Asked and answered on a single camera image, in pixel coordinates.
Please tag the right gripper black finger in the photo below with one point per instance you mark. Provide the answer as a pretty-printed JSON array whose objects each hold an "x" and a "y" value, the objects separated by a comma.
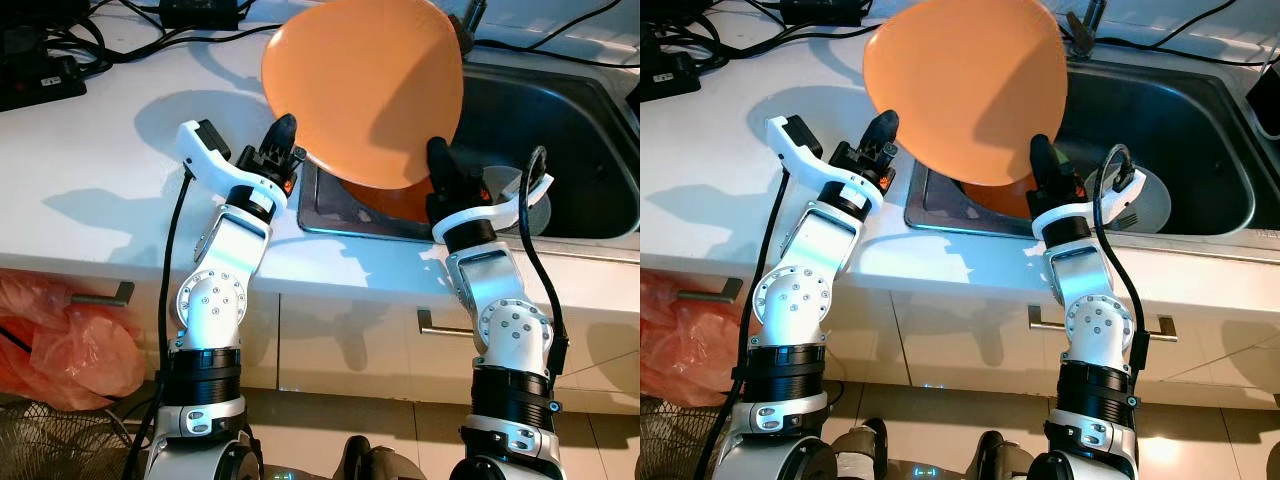
[
  {"x": 443, "y": 162},
  {"x": 1046, "y": 158}
]

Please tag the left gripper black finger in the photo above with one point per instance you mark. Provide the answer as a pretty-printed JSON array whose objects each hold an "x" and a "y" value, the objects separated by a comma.
[
  {"x": 883, "y": 135},
  {"x": 283, "y": 140}
]

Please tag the orange plastic bowl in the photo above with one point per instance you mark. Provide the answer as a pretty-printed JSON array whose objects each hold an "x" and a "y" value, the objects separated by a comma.
[
  {"x": 995, "y": 200},
  {"x": 385, "y": 202}
]

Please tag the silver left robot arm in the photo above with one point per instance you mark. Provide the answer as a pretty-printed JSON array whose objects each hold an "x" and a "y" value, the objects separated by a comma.
[
  {"x": 795, "y": 300},
  {"x": 215, "y": 300}
]

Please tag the grey dish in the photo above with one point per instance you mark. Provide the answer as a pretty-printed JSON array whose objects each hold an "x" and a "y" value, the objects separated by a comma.
[
  {"x": 540, "y": 215},
  {"x": 1155, "y": 200}
]

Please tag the metal faucet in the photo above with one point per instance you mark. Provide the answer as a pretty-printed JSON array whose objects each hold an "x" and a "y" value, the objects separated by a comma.
[
  {"x": 472, "y": 25},
  {"x": 1085, "y": 25}
]

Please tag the stainless steel sink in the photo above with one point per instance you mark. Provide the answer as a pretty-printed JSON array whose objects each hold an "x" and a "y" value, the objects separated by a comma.
[
  {"x": 580, "y": 130},
  {"x": 1200, "y": 120}
]

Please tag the black power adapter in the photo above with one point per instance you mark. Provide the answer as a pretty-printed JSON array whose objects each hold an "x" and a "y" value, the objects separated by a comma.
[
  {"x": 200, "y": 12},
  {"x": 820, "y": 10}
]

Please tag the white base cabinet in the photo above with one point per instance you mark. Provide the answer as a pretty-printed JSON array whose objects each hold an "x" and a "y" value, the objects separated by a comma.
[
  {"x": 340, "y": 340},
  {"x": 950, "y": 340}
]

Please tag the black power strip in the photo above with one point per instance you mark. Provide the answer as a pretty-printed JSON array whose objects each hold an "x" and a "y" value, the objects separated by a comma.
[
  {"x": 35, "y": 80},
  {"x": 665, "y": 70}
]

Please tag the black induction cooker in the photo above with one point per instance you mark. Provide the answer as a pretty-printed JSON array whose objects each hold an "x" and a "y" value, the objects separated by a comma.
[{"x": 1265, "y": 95}]

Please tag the red plastic bag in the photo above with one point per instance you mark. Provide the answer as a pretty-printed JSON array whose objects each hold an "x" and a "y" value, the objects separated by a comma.
[
  {"x": 690, "y": 340},
  {"x": 60, "y": 340}
]

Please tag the robot right leg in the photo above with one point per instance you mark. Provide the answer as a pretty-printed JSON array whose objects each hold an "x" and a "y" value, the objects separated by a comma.
[
  {"x": 378, "y": 462},
  {"x": 1005, "y": 458}
]

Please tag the robot leg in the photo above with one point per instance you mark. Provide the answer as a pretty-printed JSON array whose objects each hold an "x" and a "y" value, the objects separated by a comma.
[
  {"x": 1005, "y": 458},
  {"x": 862, "y": 455},
  {"x": 378, "y": 462}
]

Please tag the robot left leg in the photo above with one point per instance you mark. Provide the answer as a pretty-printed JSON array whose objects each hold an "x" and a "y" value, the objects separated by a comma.
[{"x": 862, "y": 455}]

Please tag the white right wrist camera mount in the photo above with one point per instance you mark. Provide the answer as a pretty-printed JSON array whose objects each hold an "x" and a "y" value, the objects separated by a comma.
[
  {"x": 1070, "y": 213},
  {"x": 470, "y": 218}
]

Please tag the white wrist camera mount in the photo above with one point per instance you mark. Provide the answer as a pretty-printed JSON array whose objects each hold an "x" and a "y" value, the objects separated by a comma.
[
  {"x": 470, "y": 218},
  {"x": 790, "y": 135},
  {"x": 1070, "y": 213},
  {"x": 200, "y": 140}
]

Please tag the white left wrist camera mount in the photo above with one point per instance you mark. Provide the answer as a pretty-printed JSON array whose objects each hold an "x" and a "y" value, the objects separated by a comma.
[
  {"x": 200, "y": 140},
  {"x": 790, "y": 135}
]

